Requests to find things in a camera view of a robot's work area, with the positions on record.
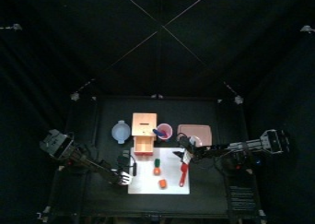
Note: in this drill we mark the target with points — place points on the small metal cup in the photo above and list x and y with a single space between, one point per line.
196 140

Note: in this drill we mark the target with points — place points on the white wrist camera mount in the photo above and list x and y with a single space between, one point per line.
186 157
126 178

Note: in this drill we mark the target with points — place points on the light blue bowl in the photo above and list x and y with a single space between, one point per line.
121 132

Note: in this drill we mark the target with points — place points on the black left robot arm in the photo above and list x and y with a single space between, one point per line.
82 161

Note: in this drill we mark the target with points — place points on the blue plastic spoon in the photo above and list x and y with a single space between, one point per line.
158 132

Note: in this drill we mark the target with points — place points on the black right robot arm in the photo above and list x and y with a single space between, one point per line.
246 146

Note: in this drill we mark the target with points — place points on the orange salmon sushi roll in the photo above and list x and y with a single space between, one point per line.
164 183

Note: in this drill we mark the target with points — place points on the red-fronted wooden drawer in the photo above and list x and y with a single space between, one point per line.
144 144

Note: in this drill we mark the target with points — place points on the white cutting board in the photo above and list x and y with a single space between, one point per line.
148 184

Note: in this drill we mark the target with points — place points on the white text label sticker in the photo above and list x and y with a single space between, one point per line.
242 200

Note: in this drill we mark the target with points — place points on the light wooden box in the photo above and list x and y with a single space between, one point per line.
145 120

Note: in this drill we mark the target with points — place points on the pink plastic tray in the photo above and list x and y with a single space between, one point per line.
201 130

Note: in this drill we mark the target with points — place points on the red plastic cup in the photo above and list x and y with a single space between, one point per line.
166 127

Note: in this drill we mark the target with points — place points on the orange toy carrot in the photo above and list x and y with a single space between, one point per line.
157 170

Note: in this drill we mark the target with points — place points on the red toy spatula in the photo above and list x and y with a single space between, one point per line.
184 174

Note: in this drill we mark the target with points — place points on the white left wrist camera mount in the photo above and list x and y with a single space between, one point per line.
126 178

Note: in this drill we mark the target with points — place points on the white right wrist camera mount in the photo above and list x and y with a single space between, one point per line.
186 157

